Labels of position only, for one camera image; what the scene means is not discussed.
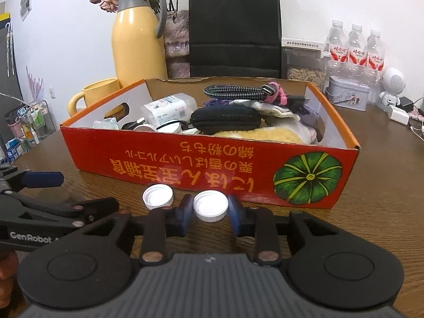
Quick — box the clear plastic wrapper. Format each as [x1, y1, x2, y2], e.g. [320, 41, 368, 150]
[93, 119, 120, 130]

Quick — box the black paper bag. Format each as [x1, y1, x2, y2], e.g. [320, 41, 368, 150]
[188, 0, 282, 79]

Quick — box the pink fuzzy vase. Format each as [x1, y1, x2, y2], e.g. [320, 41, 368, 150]
[162, 10, 191, 79]

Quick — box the dark grey cabinet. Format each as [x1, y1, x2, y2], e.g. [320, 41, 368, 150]
[0, 11, 19, 126]

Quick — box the grey braided cable coil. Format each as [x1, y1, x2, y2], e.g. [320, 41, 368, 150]
[204, 83, 282, 101]

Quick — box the grey printed tin box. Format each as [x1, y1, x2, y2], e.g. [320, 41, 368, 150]
[325, 76, 371, 111]

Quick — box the white plastic cap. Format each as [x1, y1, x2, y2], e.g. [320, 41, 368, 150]
[142, 184, 174, 210]
[193, 190, 230, 223]

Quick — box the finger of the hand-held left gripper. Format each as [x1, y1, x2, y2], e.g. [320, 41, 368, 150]
[0, 194, 120, 229]
[0, 167, 64, 194]

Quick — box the clear container of seeds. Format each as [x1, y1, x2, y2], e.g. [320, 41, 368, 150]
[285, 48, 327, 82]

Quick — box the white patterned cloth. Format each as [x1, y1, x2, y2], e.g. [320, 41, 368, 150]
[228, 99, 300, 120]

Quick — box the person's left hand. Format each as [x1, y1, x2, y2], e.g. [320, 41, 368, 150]
[0, 252, 19, 308]

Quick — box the yellow thermos jug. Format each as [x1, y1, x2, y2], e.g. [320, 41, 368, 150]
[111, 0, 168, 88]

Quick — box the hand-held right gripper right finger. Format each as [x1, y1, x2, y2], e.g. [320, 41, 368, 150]
[227, 194, 336, 267]

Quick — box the yellow mug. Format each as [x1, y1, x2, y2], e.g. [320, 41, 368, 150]
[68, 78, 121, 117]

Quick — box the purple flower wall sticker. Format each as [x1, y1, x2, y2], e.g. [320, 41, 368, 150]
[26, 66, 45, 101]

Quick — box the red orange cardboard box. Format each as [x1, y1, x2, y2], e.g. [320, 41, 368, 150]
[60, 77, 360, 210]

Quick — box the white robot toy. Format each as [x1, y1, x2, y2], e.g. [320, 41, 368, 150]
[378, 67, 405, 110]

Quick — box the wall poster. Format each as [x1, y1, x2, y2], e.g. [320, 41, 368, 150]
[20, 0, 34, 22]

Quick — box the white charger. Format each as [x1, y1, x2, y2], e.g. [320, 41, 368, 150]
[387, 105, 411, 126]

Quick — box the purple cloth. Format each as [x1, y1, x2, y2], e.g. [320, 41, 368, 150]
[296, 104, 320, 128]

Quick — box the wire rack with toiletries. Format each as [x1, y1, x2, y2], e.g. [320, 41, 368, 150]
[5, 100, 55, 151]

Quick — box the white flat box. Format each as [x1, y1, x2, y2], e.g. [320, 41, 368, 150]
[281, 36, 330, 51]

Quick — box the black power adapter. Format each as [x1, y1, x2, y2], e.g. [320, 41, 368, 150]
[396, 97, 414, 113]

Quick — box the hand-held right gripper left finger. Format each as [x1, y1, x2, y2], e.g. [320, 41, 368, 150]
[81, 194, 195, 267]

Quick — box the yellow fluffy cloth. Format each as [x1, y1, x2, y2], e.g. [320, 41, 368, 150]
[214, 129, 300, 144]

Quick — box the dark zip pouch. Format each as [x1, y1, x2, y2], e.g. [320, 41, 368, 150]
[190, 107, 262, 136]

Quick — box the blue white box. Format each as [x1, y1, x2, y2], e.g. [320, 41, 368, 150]
[5, 139, 25, 164]

